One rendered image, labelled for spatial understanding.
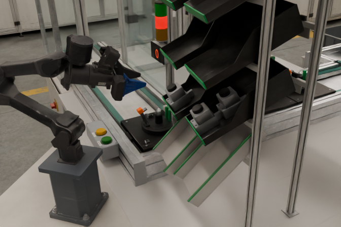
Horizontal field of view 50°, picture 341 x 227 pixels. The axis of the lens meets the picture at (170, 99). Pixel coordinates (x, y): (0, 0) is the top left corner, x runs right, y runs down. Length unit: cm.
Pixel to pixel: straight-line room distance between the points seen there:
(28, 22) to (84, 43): 561
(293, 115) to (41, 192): 105
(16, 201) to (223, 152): 73
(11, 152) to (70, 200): 215
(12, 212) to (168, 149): 55
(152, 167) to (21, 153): 207
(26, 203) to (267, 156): 91
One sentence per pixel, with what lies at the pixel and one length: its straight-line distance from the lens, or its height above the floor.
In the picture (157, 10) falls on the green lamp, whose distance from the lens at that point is 149.
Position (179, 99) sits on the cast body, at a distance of 108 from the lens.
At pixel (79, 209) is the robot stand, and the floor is 92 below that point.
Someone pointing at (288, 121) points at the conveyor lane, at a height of 92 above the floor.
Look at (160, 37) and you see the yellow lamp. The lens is 152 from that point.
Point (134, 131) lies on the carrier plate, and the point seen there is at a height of 97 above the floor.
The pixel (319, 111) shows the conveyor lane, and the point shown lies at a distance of 177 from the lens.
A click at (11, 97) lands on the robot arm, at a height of 126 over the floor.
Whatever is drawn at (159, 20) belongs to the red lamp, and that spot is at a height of 135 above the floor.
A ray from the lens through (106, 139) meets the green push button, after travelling 141.
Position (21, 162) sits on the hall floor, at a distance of 316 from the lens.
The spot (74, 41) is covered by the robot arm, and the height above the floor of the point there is 145.
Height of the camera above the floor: 172
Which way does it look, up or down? 27 degrees down
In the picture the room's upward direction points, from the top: 2 degrees counter-clockwise
